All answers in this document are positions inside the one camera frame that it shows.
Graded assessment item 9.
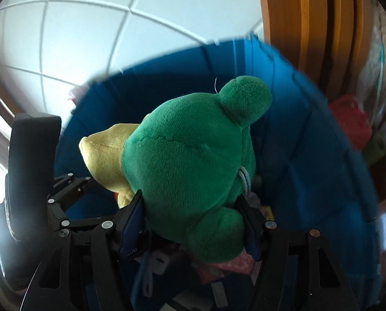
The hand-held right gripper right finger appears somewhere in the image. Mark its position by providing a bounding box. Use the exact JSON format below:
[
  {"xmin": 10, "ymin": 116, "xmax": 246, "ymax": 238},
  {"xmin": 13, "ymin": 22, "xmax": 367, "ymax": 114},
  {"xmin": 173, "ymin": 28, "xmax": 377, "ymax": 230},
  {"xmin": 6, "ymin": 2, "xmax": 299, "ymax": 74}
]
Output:
[{"xmin": 236, "ymin": 197, "xmax": 367, "ymax": 311}]

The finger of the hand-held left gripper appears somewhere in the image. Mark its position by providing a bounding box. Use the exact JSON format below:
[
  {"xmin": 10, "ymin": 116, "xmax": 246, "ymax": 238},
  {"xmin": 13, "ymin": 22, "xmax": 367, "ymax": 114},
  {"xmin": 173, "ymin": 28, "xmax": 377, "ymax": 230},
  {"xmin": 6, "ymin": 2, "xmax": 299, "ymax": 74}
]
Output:
[
  {"xmin": 58, "ymin": 214, "xmax": 122, "ymax": 234},
  {"xmin": 48, "ymin": 172, "xmax": 98, "ymax": 206}
]

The blue plastic crate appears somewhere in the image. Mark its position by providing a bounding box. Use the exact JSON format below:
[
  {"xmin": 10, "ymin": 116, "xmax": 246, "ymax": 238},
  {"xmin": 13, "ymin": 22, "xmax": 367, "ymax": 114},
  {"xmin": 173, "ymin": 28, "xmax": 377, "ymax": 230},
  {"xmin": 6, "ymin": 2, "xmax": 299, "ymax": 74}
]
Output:
[{"xmin": 55, "ymin": 37, "xmax": 383, "ymax": 311}]

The wooden partition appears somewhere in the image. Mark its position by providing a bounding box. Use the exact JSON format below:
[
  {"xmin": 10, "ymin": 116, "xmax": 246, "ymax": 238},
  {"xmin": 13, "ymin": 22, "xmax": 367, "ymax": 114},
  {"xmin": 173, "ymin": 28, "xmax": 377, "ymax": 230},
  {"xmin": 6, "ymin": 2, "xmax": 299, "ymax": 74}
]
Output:
[{"xmin": 256, "ymin": 0, "xmax": 375, "ymax": 98}]

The wooden frosted glass screen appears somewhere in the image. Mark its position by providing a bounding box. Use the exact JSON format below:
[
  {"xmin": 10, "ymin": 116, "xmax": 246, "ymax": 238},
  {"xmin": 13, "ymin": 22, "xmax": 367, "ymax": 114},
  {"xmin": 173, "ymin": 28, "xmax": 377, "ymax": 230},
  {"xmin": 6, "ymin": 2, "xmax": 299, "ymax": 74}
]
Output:
[{"xmin": 352, "ymin": 0, "xmax": 386, "ymax": 127}]

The green and yellow plush toy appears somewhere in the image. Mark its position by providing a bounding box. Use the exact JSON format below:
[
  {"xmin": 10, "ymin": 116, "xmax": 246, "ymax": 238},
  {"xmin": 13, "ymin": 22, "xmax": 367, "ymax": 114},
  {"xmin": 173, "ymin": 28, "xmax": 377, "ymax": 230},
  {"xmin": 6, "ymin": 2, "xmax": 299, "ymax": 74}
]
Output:
[{"xmin": 79, "ymin": 75, "xmax": 273, "ymax": 263}]

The pink cloth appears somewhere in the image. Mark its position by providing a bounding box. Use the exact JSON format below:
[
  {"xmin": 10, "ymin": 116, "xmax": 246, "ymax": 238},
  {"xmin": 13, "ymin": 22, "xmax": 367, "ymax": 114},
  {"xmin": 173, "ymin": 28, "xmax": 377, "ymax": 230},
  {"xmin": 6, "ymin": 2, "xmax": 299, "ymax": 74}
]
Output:
[{"xmin": 212, "ymin": 249, "xmax": 261, "ymax": 276}]

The red bag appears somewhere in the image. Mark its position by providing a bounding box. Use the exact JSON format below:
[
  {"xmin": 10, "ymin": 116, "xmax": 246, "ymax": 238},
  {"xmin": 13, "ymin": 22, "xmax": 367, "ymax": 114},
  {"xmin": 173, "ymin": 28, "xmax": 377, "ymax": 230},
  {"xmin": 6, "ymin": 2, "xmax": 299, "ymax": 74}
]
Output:
[{"xmin": 329, "ymin": 95, "xmax": 373, "ymax": 151}]

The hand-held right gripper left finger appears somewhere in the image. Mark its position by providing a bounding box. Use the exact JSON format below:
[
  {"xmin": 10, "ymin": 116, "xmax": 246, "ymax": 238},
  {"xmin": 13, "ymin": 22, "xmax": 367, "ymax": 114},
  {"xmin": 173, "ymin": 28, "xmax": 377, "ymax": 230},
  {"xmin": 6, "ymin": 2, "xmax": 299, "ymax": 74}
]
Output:
[{"xmin": 21, "ymin": 190, "xmax": 148, "ymax": 311}]

